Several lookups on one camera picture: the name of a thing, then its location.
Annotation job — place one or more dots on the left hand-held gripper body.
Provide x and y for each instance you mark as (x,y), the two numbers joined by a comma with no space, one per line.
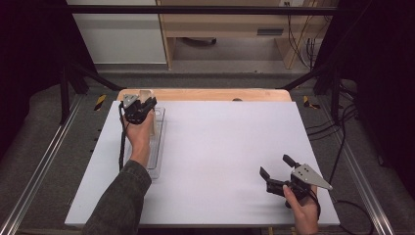
(135,109)

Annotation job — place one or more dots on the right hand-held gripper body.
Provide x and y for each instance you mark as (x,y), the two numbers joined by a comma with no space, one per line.
(305,179)

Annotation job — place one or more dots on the clear plastic storage tray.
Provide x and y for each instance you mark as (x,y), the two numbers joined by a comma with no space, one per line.
(160,133)

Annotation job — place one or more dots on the person's left hand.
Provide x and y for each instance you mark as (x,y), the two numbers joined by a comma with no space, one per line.
(140,137)

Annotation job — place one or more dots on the person's right hand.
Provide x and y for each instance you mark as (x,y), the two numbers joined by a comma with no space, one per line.
(305,217)

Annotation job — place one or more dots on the yellow black tape marker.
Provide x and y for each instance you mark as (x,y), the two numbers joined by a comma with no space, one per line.
(100,102)
(308,103)

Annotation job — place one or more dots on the white cabinet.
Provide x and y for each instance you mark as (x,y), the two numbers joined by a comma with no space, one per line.
(120,36)

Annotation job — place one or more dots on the light wooden desk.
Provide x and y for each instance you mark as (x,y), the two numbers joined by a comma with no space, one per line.
(225,23)

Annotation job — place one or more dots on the black curtain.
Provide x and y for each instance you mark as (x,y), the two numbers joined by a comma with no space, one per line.
(381,81)
(29,65)

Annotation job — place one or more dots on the aluminium rail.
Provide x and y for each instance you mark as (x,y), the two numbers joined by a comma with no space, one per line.
(39,163)
(359,169)

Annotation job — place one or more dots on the black metal frame brace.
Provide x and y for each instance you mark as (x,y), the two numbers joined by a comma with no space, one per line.
(323,78)
(84,78)

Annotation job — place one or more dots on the black horizontal frame bar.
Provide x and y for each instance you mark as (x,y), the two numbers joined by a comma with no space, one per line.
(195,9)

